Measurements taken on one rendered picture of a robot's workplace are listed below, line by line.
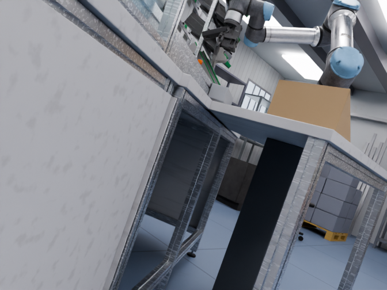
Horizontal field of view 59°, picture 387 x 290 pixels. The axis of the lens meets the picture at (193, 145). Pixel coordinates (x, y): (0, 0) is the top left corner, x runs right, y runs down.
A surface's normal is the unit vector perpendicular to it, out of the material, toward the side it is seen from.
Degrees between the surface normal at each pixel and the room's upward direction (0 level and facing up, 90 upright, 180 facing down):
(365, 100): 90
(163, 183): 90
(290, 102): 90
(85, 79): 90
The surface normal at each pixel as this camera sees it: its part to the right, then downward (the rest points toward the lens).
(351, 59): 0.08, -0.49
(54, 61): 0.92, 0.33
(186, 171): -0.21, -0.06
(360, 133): -0.63, -0.21
